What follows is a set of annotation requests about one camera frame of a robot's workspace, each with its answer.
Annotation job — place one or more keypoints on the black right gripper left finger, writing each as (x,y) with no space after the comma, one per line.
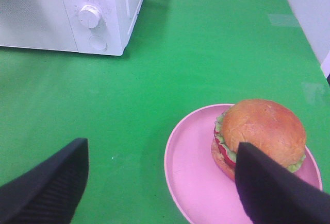
(51,191)

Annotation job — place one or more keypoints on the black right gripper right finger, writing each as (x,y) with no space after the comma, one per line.
(270,193)

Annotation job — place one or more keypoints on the burger with lettuce and tomato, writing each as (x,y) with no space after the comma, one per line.
(271,127)

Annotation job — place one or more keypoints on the pink round plate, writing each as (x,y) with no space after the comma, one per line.
(201,191)

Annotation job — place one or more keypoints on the white microwave knob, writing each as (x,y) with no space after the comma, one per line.
(89,16)

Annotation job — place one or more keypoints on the round microwave door button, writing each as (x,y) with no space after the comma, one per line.
(98,43)

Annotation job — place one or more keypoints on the white microwave oven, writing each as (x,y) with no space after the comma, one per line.
(116,24)

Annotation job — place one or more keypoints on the clear tape piece on table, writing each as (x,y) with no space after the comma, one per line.
(283,20)

